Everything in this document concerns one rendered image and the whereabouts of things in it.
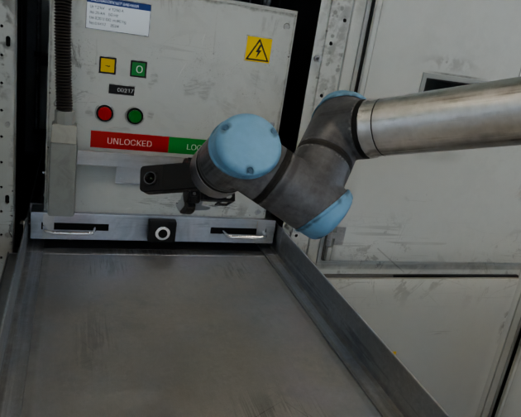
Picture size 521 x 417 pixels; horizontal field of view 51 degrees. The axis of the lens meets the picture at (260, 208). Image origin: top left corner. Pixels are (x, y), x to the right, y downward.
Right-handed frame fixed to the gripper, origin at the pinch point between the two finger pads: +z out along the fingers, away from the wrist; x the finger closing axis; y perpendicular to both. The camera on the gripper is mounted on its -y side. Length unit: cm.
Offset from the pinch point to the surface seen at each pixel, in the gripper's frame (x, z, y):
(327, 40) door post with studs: 33.4, -6.5, 30.2
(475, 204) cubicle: 3, 8, 78
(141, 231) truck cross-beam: -4.8, 19.0, -4.4
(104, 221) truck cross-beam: -3.0, 18.1, -12.3
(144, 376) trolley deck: -31.3, -19.1, -8.7
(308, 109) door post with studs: 20.6, 1.2, 28.8
